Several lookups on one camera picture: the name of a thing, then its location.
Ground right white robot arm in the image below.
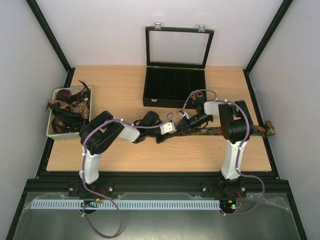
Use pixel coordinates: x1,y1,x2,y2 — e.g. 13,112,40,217
176,96,254,196

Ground green perforated plastic basket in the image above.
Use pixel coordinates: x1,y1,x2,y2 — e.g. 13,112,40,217
46,85,94,140

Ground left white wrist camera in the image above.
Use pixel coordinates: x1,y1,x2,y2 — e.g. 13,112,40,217
159,121,176,135

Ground pile of ties in basket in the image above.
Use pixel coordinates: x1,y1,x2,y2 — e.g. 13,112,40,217
45,80,92,133

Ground purple cable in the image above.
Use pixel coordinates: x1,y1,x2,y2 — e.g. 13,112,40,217
81,111,175,238
182,89,266,217

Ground rolled patterned tie in box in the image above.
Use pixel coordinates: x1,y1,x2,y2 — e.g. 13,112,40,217
190,91,204,101

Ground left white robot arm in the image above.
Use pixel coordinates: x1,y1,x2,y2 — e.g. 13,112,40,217
79,111,176,185

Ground brown teal patterned tie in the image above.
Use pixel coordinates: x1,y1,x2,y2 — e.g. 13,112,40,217
155,121,276,144

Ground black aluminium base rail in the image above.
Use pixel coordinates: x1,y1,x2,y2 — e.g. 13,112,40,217
22,172,293,199

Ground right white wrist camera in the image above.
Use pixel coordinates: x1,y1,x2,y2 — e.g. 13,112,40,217
179,109,190,119

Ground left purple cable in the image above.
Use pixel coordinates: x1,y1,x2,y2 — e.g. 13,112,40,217
81,111,175,238

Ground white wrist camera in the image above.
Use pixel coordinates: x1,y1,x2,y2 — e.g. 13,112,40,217
179,109,190,119
159,121,176,135

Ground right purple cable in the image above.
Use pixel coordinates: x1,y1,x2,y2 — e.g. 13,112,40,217
182,89,266,217

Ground black compartment storage box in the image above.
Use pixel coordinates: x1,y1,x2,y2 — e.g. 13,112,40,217
142,25,215,109

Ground light blue cable duct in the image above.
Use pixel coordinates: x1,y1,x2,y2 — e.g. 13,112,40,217
30,199,221,211

